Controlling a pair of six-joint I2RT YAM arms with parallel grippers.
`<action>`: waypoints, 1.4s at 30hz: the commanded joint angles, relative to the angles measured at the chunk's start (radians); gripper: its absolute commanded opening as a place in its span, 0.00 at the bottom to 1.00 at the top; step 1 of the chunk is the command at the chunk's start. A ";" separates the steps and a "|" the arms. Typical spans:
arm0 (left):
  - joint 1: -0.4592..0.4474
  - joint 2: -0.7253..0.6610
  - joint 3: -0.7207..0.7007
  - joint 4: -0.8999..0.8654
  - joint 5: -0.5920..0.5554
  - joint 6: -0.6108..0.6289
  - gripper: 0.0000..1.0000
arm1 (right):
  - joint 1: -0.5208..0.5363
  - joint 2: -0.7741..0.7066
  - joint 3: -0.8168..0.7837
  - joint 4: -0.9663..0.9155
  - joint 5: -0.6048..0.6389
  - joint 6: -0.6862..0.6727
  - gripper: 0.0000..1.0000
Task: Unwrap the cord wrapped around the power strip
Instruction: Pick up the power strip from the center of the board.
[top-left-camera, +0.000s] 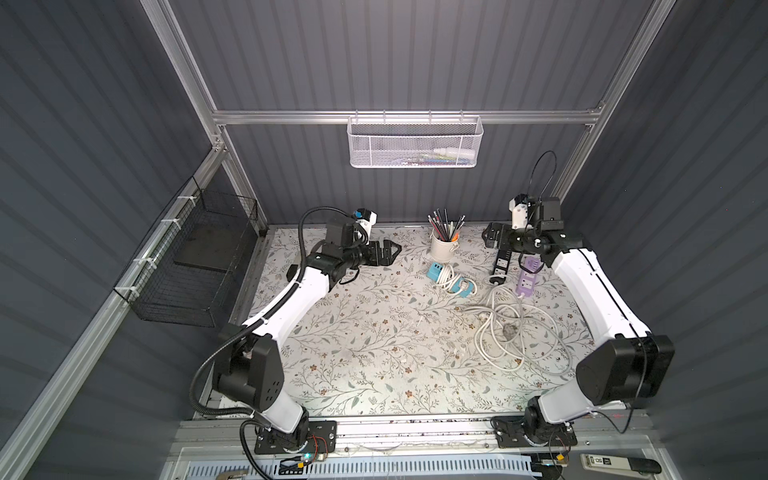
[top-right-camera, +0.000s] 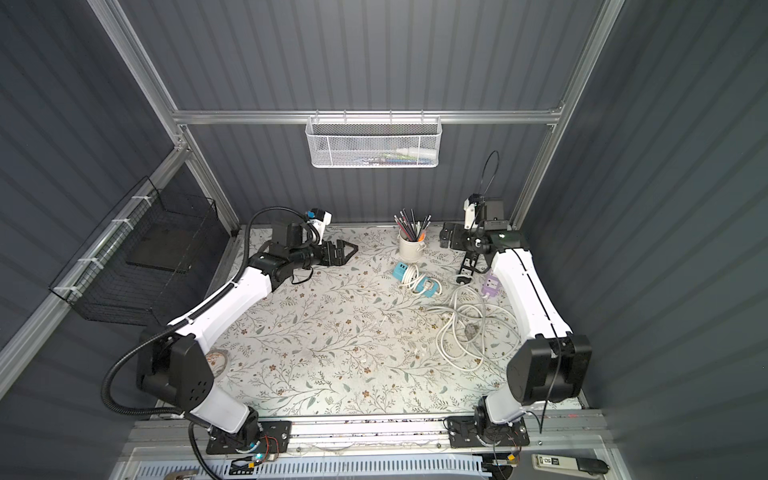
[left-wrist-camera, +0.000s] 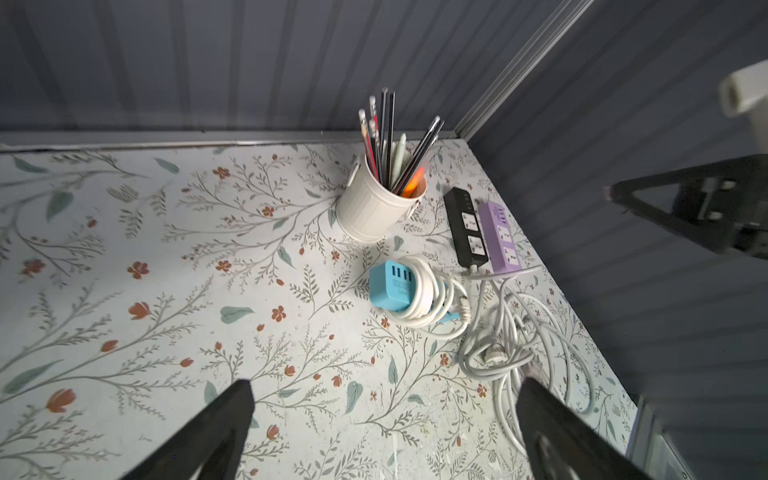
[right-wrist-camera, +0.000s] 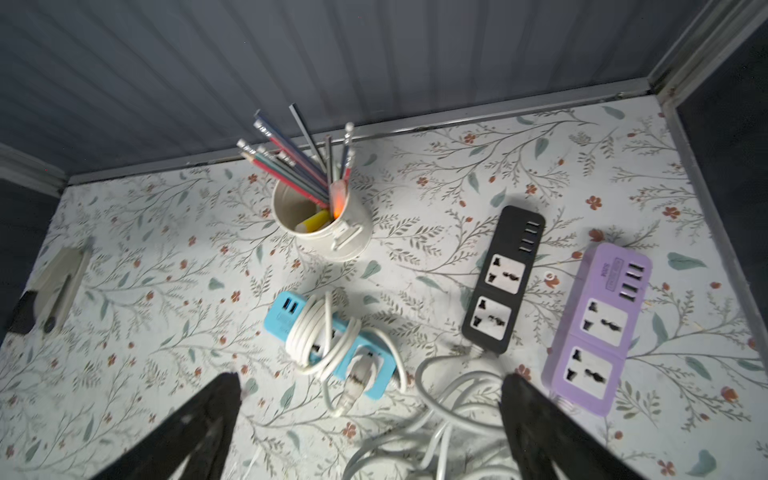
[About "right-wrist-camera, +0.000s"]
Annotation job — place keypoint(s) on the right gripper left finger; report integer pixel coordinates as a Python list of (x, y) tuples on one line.
[(196, 436)]

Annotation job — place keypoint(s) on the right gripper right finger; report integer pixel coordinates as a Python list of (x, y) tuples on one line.
[(544, 441)]

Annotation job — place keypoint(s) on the purple power strip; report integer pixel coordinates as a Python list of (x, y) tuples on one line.
[(593, 338)]

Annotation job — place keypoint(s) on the black power strip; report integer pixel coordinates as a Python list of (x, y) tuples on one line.
[(497, 297)]

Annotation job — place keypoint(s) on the teal power strip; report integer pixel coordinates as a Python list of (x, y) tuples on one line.
[(348, 359)]

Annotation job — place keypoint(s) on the beige black stapler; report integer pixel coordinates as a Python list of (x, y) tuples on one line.
[(46, 303)]

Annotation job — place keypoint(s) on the floral table mat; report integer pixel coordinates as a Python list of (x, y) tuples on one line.
[(186, 264)]

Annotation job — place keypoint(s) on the white pen cup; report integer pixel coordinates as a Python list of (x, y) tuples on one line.
[(339, 240)]

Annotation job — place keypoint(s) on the bundle of pens and pencils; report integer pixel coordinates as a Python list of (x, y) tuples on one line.
[(316, 176)]

